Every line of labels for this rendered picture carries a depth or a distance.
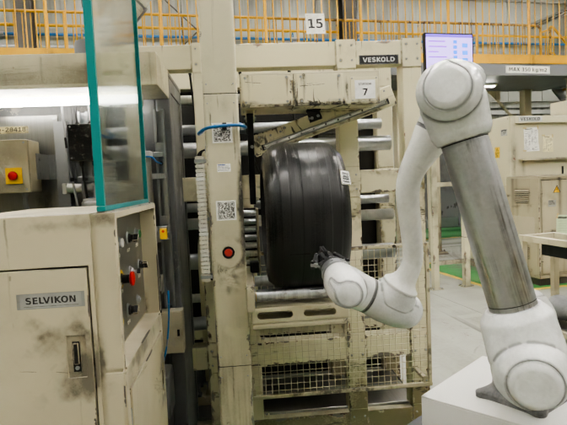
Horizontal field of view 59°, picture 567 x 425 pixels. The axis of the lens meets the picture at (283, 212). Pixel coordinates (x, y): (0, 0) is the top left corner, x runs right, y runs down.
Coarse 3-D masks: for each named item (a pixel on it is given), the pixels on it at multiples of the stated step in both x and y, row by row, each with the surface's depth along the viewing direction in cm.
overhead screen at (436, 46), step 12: (432, 36) 554; (444, 36) 557; (456, 36) 561; (468, 36) 564; (432, 48) 555; (444, 48) 558; (456, 48) 562; (468, 48) 565; (432, 60) 556; (468, 60) 566
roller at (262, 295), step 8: (280, 288) 187; (288, 288) 187; (296, 288) 187; (304, 288) 187; (312, 288) 187; (320, 288) 187; (256, 296) 185; (264, 296) 185; (272, 296) 185; (280, 296) 185; (288, 296) 186; (296, 296) 186; (304, 296) 186; (312, 296) 187; (320, 296) 187; (328, 296) 188
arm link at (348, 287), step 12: (336, 264) 141; (324, 276) 141; (336, 276) 134; (348, 276) 132; (360, 276) 136; (336, 288) 132; (348, 288) 130; (360, 288) 131; (372, 288) 136; (336, 300) 132; (348, 300) 131; (360, 300) 131; (372, 300) 136
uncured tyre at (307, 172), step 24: (288, 144) 190; (312, 144) 190; (264, 168) 184; (288, 168) 177; (312, 168) 177; (336, 168) 178; (264, 192) 181; (288, 192) 172; (312, 192) 173; (336, 192) 174; (264, 216) 219; (288, 216) 171; (312, 216) 172; (336, 216) 173; (264, 240) 217; (288, 240) 172; (312, 240) 173; (336, 240) 174; (288, 264) 176
